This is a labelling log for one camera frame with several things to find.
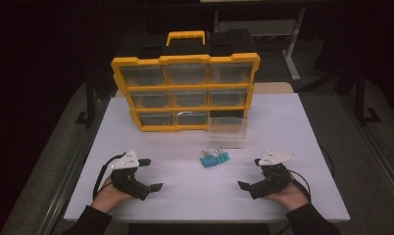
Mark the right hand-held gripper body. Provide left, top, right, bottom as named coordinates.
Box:
left=248, top=150, right=298, bottom=201

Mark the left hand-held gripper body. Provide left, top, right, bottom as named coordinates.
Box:
left=111, top=149, right=152, bottom=202

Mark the clear plastic drawer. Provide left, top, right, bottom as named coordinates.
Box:
left=207, top=117, right=249, bottom=150

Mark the yellow black drawer organizer case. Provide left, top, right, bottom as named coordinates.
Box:
left=110, top=29, right=262, bottom=133

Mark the person's right hand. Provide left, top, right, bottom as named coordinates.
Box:
left=263, top=171, right=311, bottom=213

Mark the person's left hand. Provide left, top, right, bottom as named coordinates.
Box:
left=89, top=175, right=135, bottom=215

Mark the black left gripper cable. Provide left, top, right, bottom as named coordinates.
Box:
left=92, top=152, right=127, bottom=201

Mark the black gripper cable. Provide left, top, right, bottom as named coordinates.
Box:
left=287, top=168, right=313, bottom=203
left=92, top=152, right=127, bottom=201

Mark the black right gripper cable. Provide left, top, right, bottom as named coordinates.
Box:
left=287, top=168, right=313, bottom=203

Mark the white metal desk frame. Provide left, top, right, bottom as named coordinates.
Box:
left=199, top=0, right=308, bottom=82

